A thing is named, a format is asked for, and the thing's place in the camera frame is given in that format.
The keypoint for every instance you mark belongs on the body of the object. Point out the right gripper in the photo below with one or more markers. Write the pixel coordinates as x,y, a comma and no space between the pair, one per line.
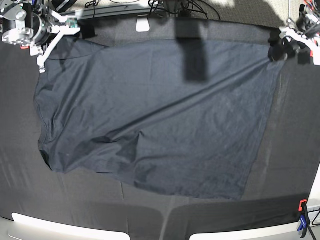
50,27

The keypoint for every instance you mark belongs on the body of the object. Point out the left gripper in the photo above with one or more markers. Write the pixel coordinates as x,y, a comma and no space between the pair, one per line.
306,34

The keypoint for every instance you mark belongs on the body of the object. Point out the dark navy t-shirt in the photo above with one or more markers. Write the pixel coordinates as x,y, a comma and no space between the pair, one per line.
174,117

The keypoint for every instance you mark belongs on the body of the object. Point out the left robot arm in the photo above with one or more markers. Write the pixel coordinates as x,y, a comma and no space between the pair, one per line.
309,10

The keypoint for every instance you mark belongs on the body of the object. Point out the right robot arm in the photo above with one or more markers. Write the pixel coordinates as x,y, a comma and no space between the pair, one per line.
33,25

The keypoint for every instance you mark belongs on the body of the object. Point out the black power adapter box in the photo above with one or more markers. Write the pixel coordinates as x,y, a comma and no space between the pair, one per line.
62,6

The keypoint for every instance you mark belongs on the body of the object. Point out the black table cloth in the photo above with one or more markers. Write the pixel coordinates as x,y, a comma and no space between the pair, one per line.
281,176

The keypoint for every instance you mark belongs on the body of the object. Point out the red black clamp near-right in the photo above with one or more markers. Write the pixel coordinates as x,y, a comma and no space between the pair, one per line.
303,205

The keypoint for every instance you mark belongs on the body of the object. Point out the blue bar clamp near-right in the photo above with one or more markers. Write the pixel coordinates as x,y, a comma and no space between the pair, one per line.
304,222

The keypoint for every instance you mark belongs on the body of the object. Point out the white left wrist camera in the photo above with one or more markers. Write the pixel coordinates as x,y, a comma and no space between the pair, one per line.
304,57

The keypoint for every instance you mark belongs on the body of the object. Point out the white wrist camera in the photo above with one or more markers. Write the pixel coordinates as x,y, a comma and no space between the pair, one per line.
72,23
304,57

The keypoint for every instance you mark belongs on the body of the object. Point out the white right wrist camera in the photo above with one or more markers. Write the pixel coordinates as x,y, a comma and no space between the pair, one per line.
72,23

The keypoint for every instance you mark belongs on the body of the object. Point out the aluminium frame rail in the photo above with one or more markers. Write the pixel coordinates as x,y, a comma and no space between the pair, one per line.
91,13

